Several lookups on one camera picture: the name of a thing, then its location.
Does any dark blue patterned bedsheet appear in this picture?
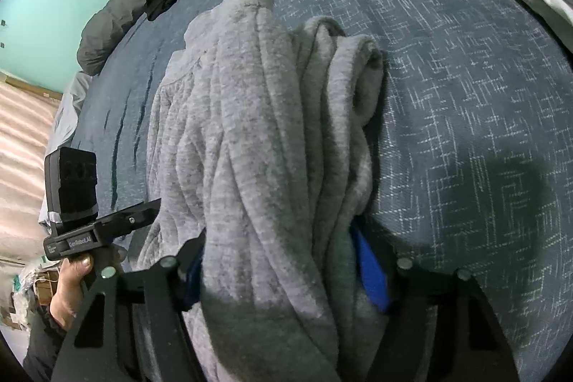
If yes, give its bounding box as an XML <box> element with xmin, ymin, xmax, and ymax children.
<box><xmin>71</xmin><ymin>0</ymin><xmax>572</xmax><ymax>381</ymax></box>

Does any light grey knit sweater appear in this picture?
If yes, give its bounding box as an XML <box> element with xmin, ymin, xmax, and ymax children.
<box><xmin>137</xmin><ymin>0</ymin><xmax>384</xmax><ymax>381</ymax></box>

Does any person left hand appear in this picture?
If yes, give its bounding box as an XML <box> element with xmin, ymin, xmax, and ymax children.
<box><xmin>49</xmin><ymin>253</ymin><xmax>94</xmax><ymax>330</ymax></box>

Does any black camera box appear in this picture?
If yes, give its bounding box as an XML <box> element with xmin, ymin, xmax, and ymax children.
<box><xmin>45</xmin><ymin>146</ymin><xmax>98</xmax><ymax>234</ymax></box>

